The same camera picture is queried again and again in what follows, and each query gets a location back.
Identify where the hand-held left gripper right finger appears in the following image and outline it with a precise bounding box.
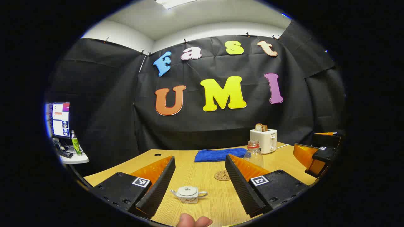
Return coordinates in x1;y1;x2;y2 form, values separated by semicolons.
225;154;309;218

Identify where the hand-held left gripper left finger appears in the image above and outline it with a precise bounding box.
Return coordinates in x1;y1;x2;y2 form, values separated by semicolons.
91;155;176;219

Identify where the white teacup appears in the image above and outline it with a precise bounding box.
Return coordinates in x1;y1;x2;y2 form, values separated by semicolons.
169;186;208;204

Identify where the clear plastic water bottle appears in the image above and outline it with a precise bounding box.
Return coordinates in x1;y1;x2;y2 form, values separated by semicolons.
243;140;264;168

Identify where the green drink bottle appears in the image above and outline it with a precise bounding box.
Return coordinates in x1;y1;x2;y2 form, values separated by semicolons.
70;130;83;156

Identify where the blue towel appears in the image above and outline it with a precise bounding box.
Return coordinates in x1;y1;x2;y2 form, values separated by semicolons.
194;148;248;163

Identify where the white toaster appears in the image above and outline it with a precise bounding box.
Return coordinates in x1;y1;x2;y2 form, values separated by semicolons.
250;128;278;154

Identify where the white side table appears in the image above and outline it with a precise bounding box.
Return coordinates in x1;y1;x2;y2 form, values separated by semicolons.
58;144;90;165

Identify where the computer monitor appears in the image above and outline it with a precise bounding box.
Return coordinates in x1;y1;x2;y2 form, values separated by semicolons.
46;102;71;139

